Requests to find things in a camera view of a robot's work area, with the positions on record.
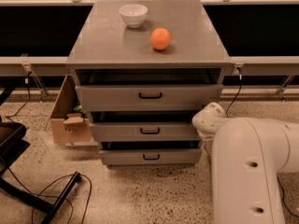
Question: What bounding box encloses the grey bottom drawer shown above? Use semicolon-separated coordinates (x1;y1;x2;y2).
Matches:
99;148;202;166

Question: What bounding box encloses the grey drawer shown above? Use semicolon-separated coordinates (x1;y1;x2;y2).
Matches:
76;85;221;111
90;122;199;142
99;148;202;166

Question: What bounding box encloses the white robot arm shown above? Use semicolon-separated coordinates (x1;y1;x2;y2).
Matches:
192;103;299;224

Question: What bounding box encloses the grey drawer cabinet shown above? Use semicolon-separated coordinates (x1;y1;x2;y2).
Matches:
65;0;234;167

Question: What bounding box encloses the grey middle drawer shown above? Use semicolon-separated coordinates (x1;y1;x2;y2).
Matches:
90;122;199;142

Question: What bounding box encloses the grey top drawer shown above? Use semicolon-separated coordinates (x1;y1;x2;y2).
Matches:
76;85;221;111

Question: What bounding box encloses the orange ball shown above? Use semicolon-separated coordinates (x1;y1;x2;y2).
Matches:
149;28;171;50

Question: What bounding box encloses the brown cardboard box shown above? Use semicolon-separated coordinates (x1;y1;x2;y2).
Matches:
50;75;92;144

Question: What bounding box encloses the white ceramic bowl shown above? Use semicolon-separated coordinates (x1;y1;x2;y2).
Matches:
119;4;148;28

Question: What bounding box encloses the grey railing beam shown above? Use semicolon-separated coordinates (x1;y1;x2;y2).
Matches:
0;56;299;77

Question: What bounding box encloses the black wall cable left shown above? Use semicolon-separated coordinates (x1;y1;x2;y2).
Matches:
5;71;33;121

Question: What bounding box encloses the metal bracket left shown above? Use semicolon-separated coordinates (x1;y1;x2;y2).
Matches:
21;53;49;102

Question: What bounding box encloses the metal bracket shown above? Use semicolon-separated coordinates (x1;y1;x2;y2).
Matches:
276;76;294;102
21;53;49;102

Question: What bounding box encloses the metal bracket right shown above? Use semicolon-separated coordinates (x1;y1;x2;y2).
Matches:
276;76;294;102

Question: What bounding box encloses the black stand frame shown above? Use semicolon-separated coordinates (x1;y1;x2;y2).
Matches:
0;87;82;224

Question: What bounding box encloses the black floor cable left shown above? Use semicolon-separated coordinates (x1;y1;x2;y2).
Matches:
7;166;93;224

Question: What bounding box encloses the black floor cable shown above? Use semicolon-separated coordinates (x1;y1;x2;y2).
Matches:
276;176;299;219
7;166;93;224

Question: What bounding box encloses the black floor cable right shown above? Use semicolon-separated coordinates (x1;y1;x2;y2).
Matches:
276;176;299;219

